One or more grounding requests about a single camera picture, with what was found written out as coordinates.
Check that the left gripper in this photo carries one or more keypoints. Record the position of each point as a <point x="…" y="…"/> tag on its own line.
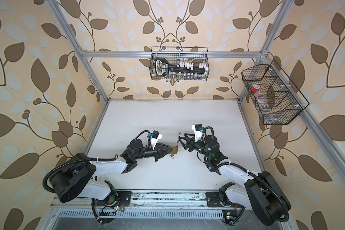
<point x="161" y="149"/>

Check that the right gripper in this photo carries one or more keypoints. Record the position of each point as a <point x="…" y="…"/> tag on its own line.
<point x="189" y="143"/>

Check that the large brass padlock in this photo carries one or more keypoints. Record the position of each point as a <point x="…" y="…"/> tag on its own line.
<point x="175" y="147"/>

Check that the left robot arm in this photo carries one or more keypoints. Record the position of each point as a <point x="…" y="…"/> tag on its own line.
<point x="79" y="177"/>

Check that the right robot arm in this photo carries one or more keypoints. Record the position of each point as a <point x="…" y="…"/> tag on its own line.
<point x="257" y="191"/>

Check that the black socket set holder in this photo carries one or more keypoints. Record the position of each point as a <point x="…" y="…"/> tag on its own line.
<point x="163" y="67"/>

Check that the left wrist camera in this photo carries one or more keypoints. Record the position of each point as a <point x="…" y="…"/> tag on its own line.
<point x="154" y="137"/>

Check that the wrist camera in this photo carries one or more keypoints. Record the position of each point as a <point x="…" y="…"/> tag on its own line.
<point x="154" y="137"/>
<point x="198" y="132"/>

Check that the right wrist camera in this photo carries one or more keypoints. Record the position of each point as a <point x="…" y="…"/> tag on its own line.
<point x="198" y="132"/>

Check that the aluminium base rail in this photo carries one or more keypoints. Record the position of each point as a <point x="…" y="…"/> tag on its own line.
<point x="179" y="199"/>

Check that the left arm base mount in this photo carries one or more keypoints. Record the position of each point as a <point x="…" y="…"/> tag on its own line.
<point x="118" y="198"/>

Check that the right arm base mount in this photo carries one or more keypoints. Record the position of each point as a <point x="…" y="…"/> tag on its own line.
<point x="218" y="200"/>

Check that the back wire basket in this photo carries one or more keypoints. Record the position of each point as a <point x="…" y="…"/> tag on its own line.
<point x="186" y="54"/>

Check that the wire basket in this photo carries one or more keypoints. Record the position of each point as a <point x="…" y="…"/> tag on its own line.
<point x="279" y="100"/>
<point x="186" y="54"/>

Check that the right wire basket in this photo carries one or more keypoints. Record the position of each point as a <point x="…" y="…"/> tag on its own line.
<point x="279" y="100"/>

